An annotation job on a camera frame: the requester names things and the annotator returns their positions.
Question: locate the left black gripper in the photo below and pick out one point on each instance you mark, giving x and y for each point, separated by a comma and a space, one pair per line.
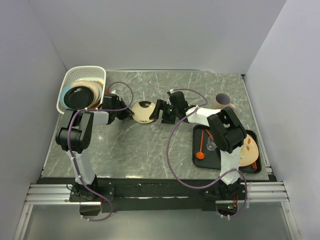
127, 113

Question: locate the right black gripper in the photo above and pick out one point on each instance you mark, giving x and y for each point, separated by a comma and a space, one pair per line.
160, 105

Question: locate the cream plate with black patch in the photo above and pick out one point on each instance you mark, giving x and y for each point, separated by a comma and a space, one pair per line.
142, 112

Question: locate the cream plate with blue leaves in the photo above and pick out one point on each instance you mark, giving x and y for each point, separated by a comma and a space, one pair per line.
64, 90

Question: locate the yellow round plate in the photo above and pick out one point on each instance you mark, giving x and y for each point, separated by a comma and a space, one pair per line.
96, 88

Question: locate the glossy black round plate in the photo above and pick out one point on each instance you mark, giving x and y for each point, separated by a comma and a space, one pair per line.
78, 97

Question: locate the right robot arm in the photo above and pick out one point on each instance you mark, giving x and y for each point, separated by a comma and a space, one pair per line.
226, 129

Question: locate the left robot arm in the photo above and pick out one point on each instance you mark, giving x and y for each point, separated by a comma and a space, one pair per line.
75, 131

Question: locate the white perforated plastic bin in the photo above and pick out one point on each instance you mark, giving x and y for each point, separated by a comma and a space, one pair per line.
88, 72

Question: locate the orange plastic spoon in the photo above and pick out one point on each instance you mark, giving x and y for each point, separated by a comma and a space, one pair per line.
200, 155

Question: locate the clear plastic cup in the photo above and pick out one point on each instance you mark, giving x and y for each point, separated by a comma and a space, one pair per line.
210, 144

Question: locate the pink mug purple inside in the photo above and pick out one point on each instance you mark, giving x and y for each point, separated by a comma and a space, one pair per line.
223, 100

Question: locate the black plastic tray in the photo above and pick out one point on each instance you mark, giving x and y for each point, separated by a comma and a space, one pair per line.
206, 155

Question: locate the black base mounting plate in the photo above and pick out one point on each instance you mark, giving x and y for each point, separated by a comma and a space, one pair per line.
132, 194

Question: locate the tan oval plate on tray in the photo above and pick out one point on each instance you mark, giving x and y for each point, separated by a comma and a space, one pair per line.
249, 152

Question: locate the aluminium rail frame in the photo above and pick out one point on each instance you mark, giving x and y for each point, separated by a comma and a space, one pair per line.
55, 191

